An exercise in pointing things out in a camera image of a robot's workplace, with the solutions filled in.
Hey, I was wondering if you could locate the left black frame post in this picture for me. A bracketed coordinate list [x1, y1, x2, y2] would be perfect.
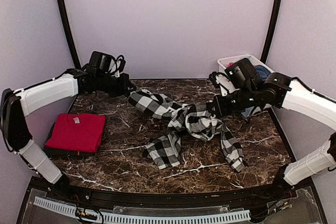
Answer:
[57, 0, 82, 69]

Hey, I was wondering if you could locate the right black frame post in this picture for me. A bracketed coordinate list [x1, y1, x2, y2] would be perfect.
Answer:
[260, 0, 281, 63]

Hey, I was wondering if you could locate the white plastic laundry bin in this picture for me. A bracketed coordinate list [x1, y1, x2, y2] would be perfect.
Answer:
[217, 54, 274, 77]

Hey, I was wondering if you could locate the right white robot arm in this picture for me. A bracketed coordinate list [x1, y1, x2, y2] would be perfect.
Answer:
[207, 72, 335, 200]

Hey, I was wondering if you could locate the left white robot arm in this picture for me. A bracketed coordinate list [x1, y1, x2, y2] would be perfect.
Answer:
[1, 69, 130, 201]

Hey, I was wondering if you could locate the black white plaid shirt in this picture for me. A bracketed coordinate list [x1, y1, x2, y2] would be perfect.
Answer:
[128, 89, 248, 173]

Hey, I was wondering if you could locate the white slotted cable duct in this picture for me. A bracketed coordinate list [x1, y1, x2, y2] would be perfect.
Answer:
[34, 196, 251, 223]

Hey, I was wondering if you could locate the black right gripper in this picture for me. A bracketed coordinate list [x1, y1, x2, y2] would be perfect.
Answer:
[208, 86, 258, 118]

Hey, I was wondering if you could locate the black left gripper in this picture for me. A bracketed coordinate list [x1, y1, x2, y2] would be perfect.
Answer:
[97, 72, 136, 97]

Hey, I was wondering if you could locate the light blue cloth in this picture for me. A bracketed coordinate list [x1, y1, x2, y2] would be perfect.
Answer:
[240, 106, 260, 119]

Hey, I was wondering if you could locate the folded red t-shirt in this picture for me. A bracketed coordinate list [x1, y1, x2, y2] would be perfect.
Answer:
[46, 113, 106, 153]

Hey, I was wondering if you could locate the black front rail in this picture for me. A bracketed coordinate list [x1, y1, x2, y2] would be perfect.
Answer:
[41, 185, 290, 209]

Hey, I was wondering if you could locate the black frame post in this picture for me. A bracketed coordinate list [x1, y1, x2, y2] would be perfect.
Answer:
[57, 0, 82, 69]
[260, 0, 281, 63]

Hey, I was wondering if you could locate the blue garment in bin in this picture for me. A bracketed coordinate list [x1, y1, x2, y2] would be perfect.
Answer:
[255, 65, 271, 80]

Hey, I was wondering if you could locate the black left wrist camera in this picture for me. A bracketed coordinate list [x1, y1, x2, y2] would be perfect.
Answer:
[87, 51, 115, 75]

